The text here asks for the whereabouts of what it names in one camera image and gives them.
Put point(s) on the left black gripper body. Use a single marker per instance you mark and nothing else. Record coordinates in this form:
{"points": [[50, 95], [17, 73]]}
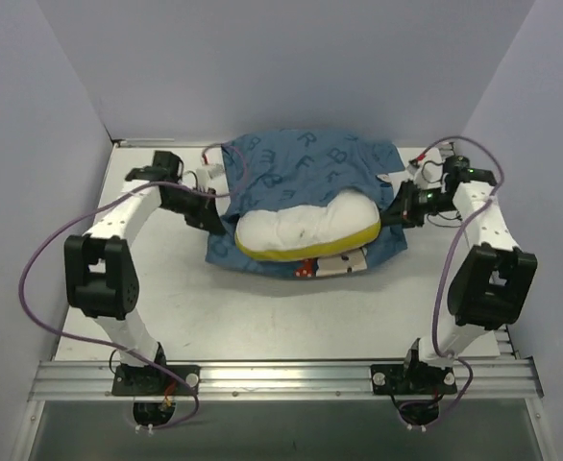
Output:
{"points": [[206, 211]]}

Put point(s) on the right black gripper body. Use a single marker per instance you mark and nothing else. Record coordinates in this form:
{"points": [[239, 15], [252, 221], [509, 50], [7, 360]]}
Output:
{"points": [[404, 204]]}

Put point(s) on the white pillow with yellow edge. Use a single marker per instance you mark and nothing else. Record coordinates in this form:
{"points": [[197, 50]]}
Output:
{"points": [[349, 221]]}

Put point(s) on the blue cartoon print pillowcase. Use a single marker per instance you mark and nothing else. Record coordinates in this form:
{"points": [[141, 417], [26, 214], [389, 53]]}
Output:
{"points": [[278, 169]]}

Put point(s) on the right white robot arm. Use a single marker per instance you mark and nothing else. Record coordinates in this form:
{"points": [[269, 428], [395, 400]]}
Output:
{"points": [[490, 287]]}

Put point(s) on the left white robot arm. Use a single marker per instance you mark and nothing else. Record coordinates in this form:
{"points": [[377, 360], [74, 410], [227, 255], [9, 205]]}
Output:
{"points": [[101, 278]]}

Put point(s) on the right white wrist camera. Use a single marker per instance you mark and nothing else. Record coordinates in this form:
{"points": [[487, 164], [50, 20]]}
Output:
{"points": [[426, 168]]}

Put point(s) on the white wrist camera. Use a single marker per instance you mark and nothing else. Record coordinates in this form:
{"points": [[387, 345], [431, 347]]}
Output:
{"points": [[207, 173], [426, 168]]}

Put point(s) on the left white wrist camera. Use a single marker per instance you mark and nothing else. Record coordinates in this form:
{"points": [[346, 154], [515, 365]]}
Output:
{"points": [[207, 173]]}

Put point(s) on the aluminium back rail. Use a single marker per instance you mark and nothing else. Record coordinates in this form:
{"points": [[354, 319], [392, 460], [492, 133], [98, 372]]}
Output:
{"points": [[144, 142]]}

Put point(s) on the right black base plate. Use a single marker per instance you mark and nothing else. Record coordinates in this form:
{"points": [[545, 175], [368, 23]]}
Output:
{"points": [[422, 380]]}

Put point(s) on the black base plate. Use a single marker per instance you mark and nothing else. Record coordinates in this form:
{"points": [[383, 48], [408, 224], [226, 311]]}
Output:
{"points": [[147, 381], [422, 380]]}

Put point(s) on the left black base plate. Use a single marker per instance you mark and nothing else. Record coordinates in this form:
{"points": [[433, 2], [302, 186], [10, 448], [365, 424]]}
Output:
{"points": [[147, 381]]}

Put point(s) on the aluminium front rail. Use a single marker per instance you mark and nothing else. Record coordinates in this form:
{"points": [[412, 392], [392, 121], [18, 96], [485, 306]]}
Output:
{"points": [[275, 381]]}

